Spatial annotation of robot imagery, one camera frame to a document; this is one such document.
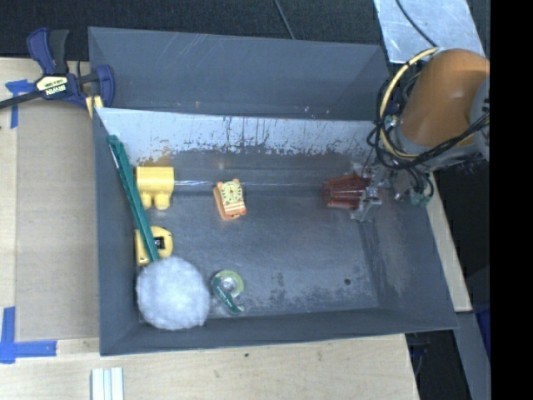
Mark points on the dark green flat block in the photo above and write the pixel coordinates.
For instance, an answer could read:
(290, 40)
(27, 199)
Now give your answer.
(133, 194)

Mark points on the red-brown ribbed cup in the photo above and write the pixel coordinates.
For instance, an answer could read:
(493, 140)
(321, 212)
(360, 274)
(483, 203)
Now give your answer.
(343, 192)

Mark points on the yellow tape measure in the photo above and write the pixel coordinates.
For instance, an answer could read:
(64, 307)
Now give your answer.
(163, 242)

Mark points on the orange toy clock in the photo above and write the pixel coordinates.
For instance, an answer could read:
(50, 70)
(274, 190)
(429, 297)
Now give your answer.
(230, 200)

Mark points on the yellow toy block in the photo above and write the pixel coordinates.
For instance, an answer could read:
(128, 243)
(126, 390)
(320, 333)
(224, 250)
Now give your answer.
(154, 181)

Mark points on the white fluffy ball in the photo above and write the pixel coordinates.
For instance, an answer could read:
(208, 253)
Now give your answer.
(172, 294)

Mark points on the grey metal bin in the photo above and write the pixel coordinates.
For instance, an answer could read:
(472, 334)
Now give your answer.
(291, 244)

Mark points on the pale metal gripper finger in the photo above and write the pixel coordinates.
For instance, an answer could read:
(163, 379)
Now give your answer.
(372, 196)

